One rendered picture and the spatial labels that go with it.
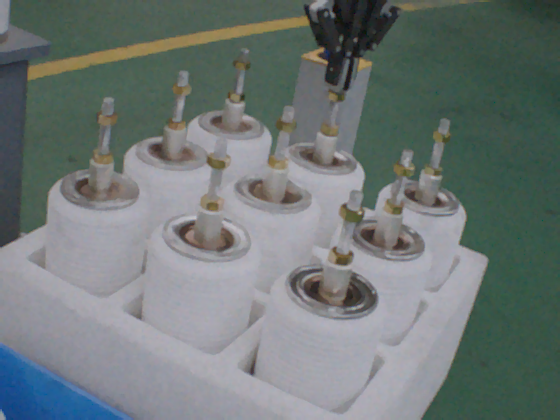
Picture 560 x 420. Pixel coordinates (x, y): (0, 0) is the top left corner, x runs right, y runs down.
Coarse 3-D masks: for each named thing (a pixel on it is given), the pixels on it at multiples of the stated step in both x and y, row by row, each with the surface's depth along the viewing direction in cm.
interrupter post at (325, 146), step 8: (320, 136) 87; (328, 136) 87; (336, 136) 88; (320, 144) 88; (328, 144) 87; (336, 144) 88; (320, 152) 88; (328, 152) 88; (320, 160) 88; (328, 160) 88
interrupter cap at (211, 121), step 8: (208, 112) 95; (216, 112) 96; (200, 120) 92; (208, 120) 93; (216, 120) 94; (248, 120) 95; (256, 120) 95; (208, 128) 91; (216, 128) 91; (224, 128) 92; (240, 128) 93; (248, 128) 93; (256, 128) 93; (224, 136) 90; (232, 136) 90; (240, 136) 90; (248, 136) 91; (256, 136) 91
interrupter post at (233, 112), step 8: (224, 104) 92; (232, 104) 91; (240, 104) 91; (224, 112) 92; (232, 112) 91; (240, 112) 92; (224, 120) 92; (232, 120) 92; (240, 120) 93; (232, 128) 92
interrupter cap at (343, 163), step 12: (300, 144) 91; (312, 144) 92; (288, 156) 88; (300, 156) 88; (312, 156) 90; (336, 156) 90; (348, 156) 91; (312, 168) 86; (324, 168) 87; (336, 168) 87; (348, 168) 88
